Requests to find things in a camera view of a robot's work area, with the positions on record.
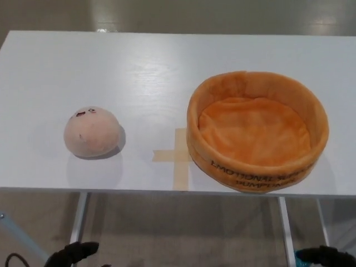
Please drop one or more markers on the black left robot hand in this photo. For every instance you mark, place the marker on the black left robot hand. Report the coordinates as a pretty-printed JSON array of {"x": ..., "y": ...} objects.
[{"x": 79, "y": 249}]

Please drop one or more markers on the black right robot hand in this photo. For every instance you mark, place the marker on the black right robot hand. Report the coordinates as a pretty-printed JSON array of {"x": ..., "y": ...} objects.
[{"x": 328, "y": 258}]

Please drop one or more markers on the pink round plush toy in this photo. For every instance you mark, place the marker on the pink round plush toy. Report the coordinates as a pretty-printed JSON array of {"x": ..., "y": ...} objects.
[{"x": 91, "y": 133}]

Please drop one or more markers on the orange plush round basket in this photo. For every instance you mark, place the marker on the orange plush round basket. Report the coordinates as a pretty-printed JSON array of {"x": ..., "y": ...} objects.
[{"x": 256, "y": 133}]

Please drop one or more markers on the teal dotted object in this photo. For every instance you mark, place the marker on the teal dotted object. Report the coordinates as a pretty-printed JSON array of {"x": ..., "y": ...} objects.
[{"x": 299, "y": 257}]

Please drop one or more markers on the white table leg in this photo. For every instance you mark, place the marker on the white table leg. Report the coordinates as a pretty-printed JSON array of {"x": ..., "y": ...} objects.
[
  {"x": 79, "y": 217},
  {"x": 286, "y": 228},
  {"x": 322, "y": 219}
]

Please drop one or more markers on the blue-grey metal bar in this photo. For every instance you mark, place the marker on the blue-grey metal bar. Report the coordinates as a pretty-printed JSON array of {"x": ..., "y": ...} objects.
[{"x": 16, "y": 236}]

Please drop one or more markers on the beige masking tape strip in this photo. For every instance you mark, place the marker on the beige masking tape strip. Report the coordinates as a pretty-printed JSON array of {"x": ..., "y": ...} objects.
[
  {"x": 181, "y": 175},
  {"x": 167, "y": 155}
]

